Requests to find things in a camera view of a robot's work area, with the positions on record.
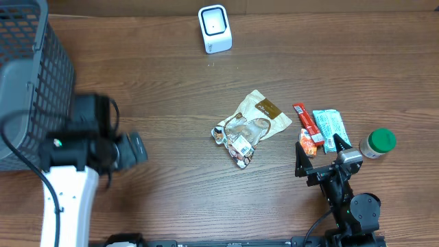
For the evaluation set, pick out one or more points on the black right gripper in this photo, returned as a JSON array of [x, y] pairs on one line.
[[324, 170]]

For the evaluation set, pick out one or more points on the red snack bar wrapper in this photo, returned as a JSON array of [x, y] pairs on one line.
[[309, 124]]

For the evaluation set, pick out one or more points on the orange snack packet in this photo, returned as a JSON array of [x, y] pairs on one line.
[[307, 143]]

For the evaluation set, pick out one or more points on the teal tissue pack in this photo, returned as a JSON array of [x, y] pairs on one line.
[[329, 123]]

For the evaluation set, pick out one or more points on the green bottle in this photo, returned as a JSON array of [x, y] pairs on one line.
[[377, 143]]

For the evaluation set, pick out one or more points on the brown nut snack pouch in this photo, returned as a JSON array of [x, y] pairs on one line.
[[255, 120]]

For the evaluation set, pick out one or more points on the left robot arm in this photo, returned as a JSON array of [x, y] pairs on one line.
[[72, 159]]

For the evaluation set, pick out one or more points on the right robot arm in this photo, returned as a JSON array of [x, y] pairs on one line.
[[356, 216]]

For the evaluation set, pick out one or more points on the white barcode scanner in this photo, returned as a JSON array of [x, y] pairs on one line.
[[215, 29]]

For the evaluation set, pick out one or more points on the grey plastic mesh basket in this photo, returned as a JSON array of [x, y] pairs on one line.
[[36, 74]]

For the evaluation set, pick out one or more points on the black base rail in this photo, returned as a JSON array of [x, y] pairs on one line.
[[236, 243]]

